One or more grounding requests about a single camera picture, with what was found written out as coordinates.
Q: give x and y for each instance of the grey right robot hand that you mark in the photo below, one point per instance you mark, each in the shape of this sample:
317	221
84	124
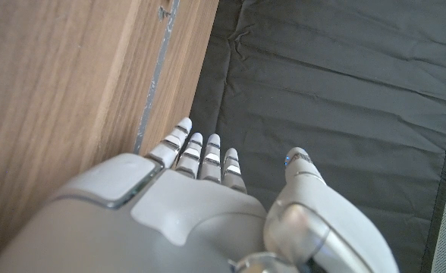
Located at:
192	227

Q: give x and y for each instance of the black backdrop curtain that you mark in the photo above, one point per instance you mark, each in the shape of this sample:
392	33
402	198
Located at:
321	76

